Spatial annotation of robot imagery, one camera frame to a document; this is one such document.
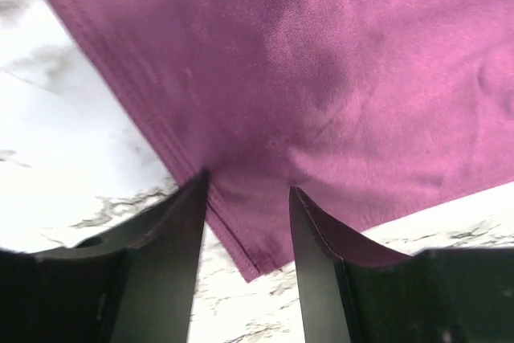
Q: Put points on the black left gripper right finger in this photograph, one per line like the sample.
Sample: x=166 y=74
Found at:
x=353 y=289

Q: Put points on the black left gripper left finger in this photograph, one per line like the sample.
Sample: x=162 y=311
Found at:
x=132 y=283

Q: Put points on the purple satin napkin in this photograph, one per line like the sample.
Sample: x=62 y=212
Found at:
x=377 y=109

